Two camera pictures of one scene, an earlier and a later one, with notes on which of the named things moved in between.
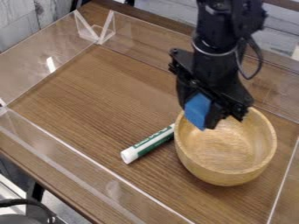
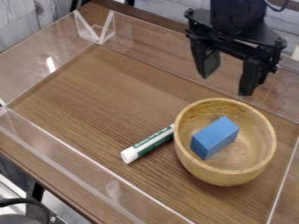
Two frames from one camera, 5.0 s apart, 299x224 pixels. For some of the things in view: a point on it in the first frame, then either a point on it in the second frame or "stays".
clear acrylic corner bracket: (94, 33) stays
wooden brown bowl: (230, 155) stays
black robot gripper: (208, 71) -> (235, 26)
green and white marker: (130, 153) stays
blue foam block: (198, 108) -> (214, 137)
